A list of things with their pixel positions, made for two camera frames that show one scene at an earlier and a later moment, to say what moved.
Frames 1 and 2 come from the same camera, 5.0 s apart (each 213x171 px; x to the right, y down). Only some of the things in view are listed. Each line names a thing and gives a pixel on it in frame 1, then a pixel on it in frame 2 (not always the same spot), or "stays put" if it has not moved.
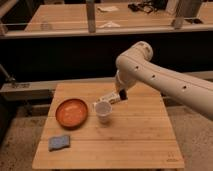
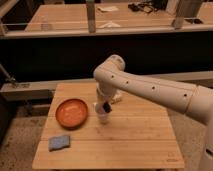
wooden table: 138,135 stays put
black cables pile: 145,6 stays put
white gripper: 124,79 -> 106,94
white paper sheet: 107,8 stays put
